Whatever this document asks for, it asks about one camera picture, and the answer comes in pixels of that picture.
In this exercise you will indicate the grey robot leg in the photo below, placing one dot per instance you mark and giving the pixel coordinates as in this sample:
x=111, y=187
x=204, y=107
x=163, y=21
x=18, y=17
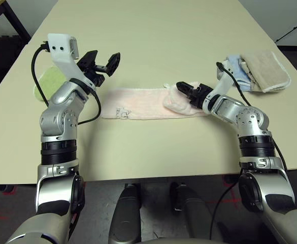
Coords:
x=125, y=211
x=189, y=211

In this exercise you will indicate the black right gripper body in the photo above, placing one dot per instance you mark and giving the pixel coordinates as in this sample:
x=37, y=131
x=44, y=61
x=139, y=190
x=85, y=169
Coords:
x=200, y=95

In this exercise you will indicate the wooden side table black frame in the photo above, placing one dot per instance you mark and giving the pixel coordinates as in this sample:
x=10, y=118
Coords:
x=13, y=17

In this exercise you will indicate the black foam floor mat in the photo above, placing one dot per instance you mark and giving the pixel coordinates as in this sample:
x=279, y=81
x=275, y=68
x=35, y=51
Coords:
x=3, y=66

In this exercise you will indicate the blue folded towel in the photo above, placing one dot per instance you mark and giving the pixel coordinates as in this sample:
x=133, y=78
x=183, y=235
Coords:
x=237, y=71

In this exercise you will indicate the green folded towel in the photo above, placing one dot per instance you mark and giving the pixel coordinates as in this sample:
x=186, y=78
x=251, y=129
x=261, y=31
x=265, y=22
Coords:
x=50, y=81

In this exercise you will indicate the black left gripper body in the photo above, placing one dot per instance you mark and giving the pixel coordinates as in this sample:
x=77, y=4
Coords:
x=95, y=75

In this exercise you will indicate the beige folded towel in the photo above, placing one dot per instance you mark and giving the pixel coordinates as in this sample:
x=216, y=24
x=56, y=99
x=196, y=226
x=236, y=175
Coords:
x=265, y=69

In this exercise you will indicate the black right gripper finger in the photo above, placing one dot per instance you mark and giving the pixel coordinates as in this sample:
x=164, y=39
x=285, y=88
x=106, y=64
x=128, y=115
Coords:
x=189, y=93
x=186, y=85

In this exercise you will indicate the pink towel with print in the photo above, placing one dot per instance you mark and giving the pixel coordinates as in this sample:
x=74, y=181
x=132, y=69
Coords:
x=143, y=101

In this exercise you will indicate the black tripod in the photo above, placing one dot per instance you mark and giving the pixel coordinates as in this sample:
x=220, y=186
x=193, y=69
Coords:
x=294, y=30

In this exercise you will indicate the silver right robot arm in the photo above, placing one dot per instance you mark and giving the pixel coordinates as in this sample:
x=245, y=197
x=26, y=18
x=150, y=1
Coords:
x=252, y=119

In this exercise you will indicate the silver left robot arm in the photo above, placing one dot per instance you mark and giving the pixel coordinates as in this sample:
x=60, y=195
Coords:
x=59, y=122

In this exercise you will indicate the black table foot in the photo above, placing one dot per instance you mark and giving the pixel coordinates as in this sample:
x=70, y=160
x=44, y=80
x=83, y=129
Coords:
x=230, y=180

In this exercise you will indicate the grey robot left leg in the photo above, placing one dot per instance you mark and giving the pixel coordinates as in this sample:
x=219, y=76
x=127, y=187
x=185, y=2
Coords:
x=125, y=211

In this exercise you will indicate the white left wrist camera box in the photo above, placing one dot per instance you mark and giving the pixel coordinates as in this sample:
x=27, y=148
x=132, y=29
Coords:
x=60, y=47

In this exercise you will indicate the grey robot right leg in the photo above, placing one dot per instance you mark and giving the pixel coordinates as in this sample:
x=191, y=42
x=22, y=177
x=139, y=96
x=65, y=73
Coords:
x=189, y=211

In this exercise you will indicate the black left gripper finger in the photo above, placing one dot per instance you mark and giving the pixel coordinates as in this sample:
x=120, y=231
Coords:
x=88, y=59
x=114, y=63

